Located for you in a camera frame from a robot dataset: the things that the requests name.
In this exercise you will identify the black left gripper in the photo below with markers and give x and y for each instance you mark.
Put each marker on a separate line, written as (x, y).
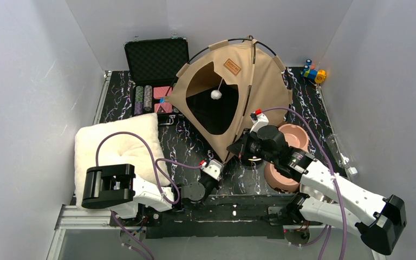
(210, 180)

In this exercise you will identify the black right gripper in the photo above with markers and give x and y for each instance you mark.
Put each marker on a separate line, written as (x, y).
(246, 145)

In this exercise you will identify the tan fabric pet tent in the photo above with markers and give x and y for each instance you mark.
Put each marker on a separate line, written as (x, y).
(221, 122)

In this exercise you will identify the white fluffy cushion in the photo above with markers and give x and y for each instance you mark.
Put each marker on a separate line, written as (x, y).
(132, 141)

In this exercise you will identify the clear plastic water bottle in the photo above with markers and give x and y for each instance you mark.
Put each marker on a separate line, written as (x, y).
(343, 159)

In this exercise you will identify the steel bowl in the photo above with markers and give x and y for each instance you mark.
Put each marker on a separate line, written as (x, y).
(250, 161)
(315, 194)

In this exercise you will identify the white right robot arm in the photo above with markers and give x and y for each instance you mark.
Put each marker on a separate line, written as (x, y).
(378, 220)

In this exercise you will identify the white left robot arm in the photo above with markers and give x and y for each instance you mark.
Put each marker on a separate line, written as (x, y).
(118, 188)

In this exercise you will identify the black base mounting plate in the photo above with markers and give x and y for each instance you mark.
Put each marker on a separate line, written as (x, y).
(220, 216)

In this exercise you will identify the white pompom toy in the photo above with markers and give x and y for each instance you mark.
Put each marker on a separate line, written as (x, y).
(216, 93)

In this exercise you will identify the colourful toy block car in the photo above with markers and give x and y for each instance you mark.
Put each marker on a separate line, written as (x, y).
(309, 71)

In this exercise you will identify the black poker chip case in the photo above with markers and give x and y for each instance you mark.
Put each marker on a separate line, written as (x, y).
(153, 65)

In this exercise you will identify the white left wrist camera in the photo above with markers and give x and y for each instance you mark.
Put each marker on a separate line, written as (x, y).
(213, 168)

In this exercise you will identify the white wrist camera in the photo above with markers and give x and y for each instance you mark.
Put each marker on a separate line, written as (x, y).
(213, 168)
(259, 120)

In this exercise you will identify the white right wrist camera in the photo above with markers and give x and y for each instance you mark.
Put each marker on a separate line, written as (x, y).
(259, 120)

